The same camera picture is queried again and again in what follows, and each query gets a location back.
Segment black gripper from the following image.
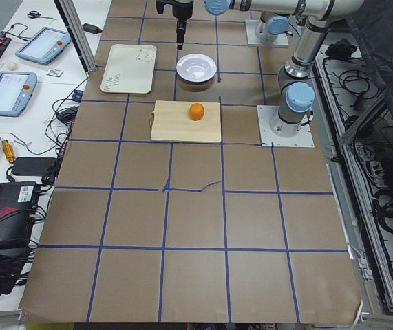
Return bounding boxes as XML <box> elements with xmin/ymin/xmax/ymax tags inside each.
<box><xmin>156</xmin><ymin>0</ymin><xmax>193</xmax><ymax>50</ymax></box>

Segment white round plate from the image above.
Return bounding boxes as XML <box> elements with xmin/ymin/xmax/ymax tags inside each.
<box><xmin>176</xmin><ymin>53</ymin><xmax>217</xmax><ymax>83</ymax></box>

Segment orange fruit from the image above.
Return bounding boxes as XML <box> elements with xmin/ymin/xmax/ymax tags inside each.
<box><xmin>189</xmin><ymin>102</ymin><xmax>205</xmax><ymax>121</ymax></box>

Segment cream bear tray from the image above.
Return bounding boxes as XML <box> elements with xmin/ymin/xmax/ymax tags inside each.
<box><xmin>100</xmin><ymin>44</ymin><xmax>157</xmax><ymax>94</ymax></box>

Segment bamboo cutting board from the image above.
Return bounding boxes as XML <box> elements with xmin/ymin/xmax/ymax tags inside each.
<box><xmin>151</xmin><ymin>100</ymin><xmax>222</xmax><ymax>143</ymax></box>

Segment upper blue teach pendant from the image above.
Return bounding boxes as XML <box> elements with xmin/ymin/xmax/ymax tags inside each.
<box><xmin>15</xmin><ymin>27</ymin><xmax>71</xmax><ymax>65</ymax></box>

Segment blue teach pendant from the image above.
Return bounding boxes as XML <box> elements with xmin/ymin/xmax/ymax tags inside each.
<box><xmin>15</xmin><ymin>27</ymin><xmax>71</xmax><ymax>65</ymax></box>
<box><xmin>0</xmin><ymin>71</ymin><xmax>37</xmax><ymax>117</ymax></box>

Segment black scissors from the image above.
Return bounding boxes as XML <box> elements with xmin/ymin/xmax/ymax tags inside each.
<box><xmin>27</xmin><ymin>10</ymin><xmax>41</xmax><ymax>19</ymax></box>

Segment small beige ball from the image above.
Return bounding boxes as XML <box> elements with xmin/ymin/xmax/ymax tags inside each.
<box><xmin>7</xmin><ymin>62</ymin><xmax>18</xmax><ymax>71</ymax></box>

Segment lower blue teach pendant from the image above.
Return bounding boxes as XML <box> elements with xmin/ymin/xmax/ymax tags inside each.
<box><xmin>0</xmin><ymin>71</ymin><xmax>37</xmax><ymax>117</ymax></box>

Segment brown paper table mat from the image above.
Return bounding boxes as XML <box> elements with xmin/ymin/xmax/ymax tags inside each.
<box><xmin>21</xmin><ymin>1</ymin><xmax>361</xmax><ymax>325</ymax></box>

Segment black power brick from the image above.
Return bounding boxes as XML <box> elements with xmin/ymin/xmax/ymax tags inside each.
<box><xmin>11</xmin><ymin>157</ymin><xmax>56</xmax><ymax>176</ymax></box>

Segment gold metal cylinder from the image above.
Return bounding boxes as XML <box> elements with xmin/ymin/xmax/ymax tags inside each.
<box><xmin>2</xmin><ymin>140</ymin><xmax>16</xmax><ymax>164</ymax></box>

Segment black red computer box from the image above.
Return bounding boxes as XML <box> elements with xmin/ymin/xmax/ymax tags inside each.
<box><xmin>0</xmin><ymin>181</ymin><xmax>39</xmax><ymax>250</ymax></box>

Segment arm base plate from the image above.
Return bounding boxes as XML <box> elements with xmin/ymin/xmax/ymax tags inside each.
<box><xmin>257</xmin><ymin>105</ymin><xmax>315</xmax><ymax>148</ymax></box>
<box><xmin>245</xmin><ymin>20</ymin><xmax>289</xmax><ymax>48</ymax></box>

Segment aluminium frame post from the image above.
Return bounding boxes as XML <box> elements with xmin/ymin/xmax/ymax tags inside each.
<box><xmin>54</xmin><ymin>0</ymin><xmax>96</xmax><ymax>73</ymax></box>

